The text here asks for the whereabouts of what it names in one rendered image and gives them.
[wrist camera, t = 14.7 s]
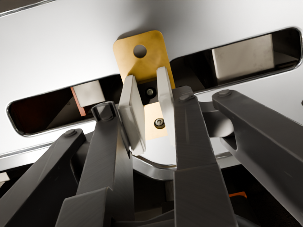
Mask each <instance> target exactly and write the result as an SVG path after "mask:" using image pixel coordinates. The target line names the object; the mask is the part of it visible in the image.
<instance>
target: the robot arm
mask: <svg viewBox="0 0 303 227"><path fill-rule="evenodd" d="M156 72H157V87H158V100H159V103H160V107H161V111H162V115H163V119H164V122H165V126H166V130H167V133H168V137H169V140H170V145H173V147H175V150H176V169H177V170H176V171H174V172H173V179H174V209H173V210H171V211H168V212H166V213H163V214H161V215H159V216H156V217H154V218H151V219H149V220H146V221H135V215H134V191H133V158H132V154H134V155H135V156H137V155H141V154H144V152H146V137H145V109H144V106H143V104H142V101H141V98H140V94H139V91H138V87H137V82H136V78H135V76H133V75H129V76H126V78H125V80H124V85H123V89H122V93H121V98H120V101H119V104H115V103H114V102H113V101H107V102H103V103H100V104H97V105H95V106H94V107H92V109H91V111H92V114H93V116H94V119H95V121H96V124H95V128H94V130H93V131H92V132H89V133H87V134H84V132H83V130H82V129H81V128H75V129H70V130H67V131H66V132H65V133H63V134H62V135H60V136H59V137H58V138H57V140H56V141H55V142H54V143H53V144H52V145H51V146H50V147H49V148H48V149H47V150H46V151H45V152H44V153H43V154H42V155H41V156H40V158H39V159H38V160H37V161H36V162H35V163H34V164H33V165H32V166H31V167H30V168H29V169H28V170H27V171H26V172H25V173H24V174H23V175H22V176H21V177H20V178H19V179H18V180H17V181H16V183H15V184H14V185H13V186H12V187H11V188H10V189H9V190H8V191H7V192H6V193H5V194H4V195H3V196H2V197H1V198H0V227H261V226H259V225H257V224H255V223H253V222H251V221H249V220H247V219H245V218H243V217H241V216H238V215H236V214H234V210H233V207H232V204H231V201H230V197H229V194H228V191H227V188H226V185H225V181H224V178H223V175H222V172H221V169H220V165H219V163H217V161H216V157H215V154H214V150H213V148H212V144H211V140H210V138H215V137H219V138H220V142H221V144H222V145H223V146H224V147H225V148H226V149H227V150H228V151H229V152H230V153H231V154H232V155H233V156H234V157H235V158H236V159H237V160H238V161H239V162H240V163H241V164H242V165H243V166H244V167H245V168H246V169H247V170H248V171H249V172H250V173H251V174H252V175H253V176H254V177H255V178H256V179H257V180H258V181H259V182H260V183H261V184H262V185H263V186H264V187H265V188H266V189H267V190H268V191H269V192H270V193H271V194H272V195H273V196H274V197H275V198H276V199H277V200H278V201H279V202H280V203H281V204H282V206H283V207H284V208H285V209H286V210H287V211H288V212H289V213H290V214H291V215H292V216H293V217H294V218H295V219H296V220H297V221H298V222H299V223H300V224H301V225H302V226H303V125H302V124H300V123H298V122H296V121H294V120H292V119H290V118H289V117H286V116H284V115H282V114H280V113H279V112H277V111H275V110H273V109H271V108H269V107H267V106H265V105H263V104H261V103H259V102H257V101H256V100H254V99H252V98H250V97H248V96H246V95H244V94H242V93H240V92H238V91H236V90H229V89H225V90H221V91H219V92H216V93H215V94H213V95H212V101H209V102H201V101H198V98H197V96H196V95H194V93H193V91H192V89H191V87H189V86H183V87H179V88H175V89H172V88H171V84H170V80H169V75H168V72H167V68H165V67H160V68H158V69H157V70H156ZM130 148H131V151H132V154H131V151H130Z"/></svg>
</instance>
